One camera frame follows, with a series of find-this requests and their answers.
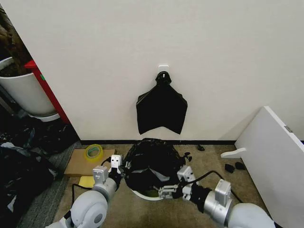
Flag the yellow tape roll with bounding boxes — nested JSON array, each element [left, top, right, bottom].
[[85, 144, 105, 163]]

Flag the small white pot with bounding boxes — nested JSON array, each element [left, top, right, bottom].
[[0, 56, 14, 71]]

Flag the white board panel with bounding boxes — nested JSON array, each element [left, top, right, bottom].
[[234, 105, 304, 228]]

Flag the black folded garbage bags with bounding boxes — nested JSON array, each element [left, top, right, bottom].
[[135, 72, 188, 136]]

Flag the brown dried plant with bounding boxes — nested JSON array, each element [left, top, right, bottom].
[[0, 4, 33, 77]]

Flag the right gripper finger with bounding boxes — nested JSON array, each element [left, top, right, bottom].
[[154, 184, 182, 193], [157, 191, 181, 200]]

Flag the brown cardboard sheet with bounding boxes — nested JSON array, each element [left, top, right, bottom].
[[63, 148, 116, 178]]

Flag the white trash bin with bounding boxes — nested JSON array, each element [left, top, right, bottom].
[[129, 185, 165, 201]]

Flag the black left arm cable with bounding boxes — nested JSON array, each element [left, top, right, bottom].
[[71, 183, 96, 199]]

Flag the large white plant pot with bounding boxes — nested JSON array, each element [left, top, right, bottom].
[[0, 72, 57, 117]]

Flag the white curved bracket piece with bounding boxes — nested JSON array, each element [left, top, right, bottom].
[[220, 147, 248, 159]]

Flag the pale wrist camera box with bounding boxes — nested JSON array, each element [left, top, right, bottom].
[[108, 154, 124, 175], [177, 165, 197, 185]]

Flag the black garbage bag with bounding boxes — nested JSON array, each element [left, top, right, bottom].
[[123, 137, 192, 198]]

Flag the yellow sponge pad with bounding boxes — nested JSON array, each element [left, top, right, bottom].
[[79, 175, 96, 189]]

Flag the white pot saucer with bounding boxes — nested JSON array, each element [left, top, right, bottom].
[[28, 112, 61, 123]]

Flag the pile of black plastic bags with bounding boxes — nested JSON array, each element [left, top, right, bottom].
[[0, 123, 80, 228]]

